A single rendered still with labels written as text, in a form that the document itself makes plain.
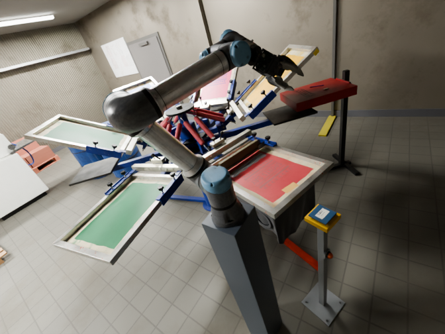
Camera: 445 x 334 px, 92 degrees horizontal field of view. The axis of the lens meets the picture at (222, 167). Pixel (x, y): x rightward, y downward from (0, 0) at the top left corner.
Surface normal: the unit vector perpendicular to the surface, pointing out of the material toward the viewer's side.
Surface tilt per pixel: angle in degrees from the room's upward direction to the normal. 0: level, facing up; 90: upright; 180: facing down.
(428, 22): 90
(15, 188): 90
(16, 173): 90
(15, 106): 90
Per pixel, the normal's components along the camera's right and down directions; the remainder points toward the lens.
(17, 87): 0.80, 0.13
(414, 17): -0.55, 0.57
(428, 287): -0.25, -0.81
